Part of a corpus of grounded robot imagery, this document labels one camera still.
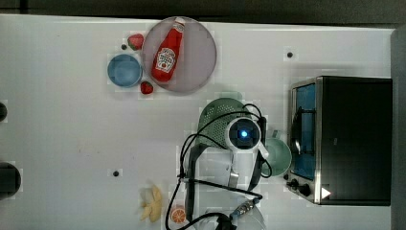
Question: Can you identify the green mug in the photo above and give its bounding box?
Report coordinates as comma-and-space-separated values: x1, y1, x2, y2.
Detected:
261, 129, 292, 178

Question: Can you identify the peeled toy banana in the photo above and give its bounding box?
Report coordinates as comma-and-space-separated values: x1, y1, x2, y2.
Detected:
140, 185, 162, 222

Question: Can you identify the red ketchup bottle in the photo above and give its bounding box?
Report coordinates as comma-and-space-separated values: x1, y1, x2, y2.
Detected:
151, 17, 186, 82

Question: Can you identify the black utensil cup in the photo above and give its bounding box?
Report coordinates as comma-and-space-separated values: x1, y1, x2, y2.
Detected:
0, 162, 21, 200

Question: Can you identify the toy orange slice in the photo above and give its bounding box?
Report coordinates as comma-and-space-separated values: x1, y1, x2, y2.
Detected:
169, 207, 186, 223

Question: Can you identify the blue bowl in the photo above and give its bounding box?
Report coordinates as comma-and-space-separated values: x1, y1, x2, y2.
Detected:
107, 54, 143, 87

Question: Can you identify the green plastic strainer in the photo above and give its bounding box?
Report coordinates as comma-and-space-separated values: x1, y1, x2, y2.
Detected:
194, 98, 253, 149

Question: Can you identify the black toaster oven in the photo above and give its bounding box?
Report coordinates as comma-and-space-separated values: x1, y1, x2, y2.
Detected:
283, 76, 393, 206

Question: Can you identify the red toy strawberry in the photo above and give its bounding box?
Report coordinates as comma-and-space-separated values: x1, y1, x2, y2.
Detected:
141, 80, 153, 95
127, 34, 144, 51

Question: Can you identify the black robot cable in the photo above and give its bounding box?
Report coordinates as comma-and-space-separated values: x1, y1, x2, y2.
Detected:
164, 103, 273, 230

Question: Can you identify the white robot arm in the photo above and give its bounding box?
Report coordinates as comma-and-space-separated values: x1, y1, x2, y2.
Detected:
184, 117, 268, 230

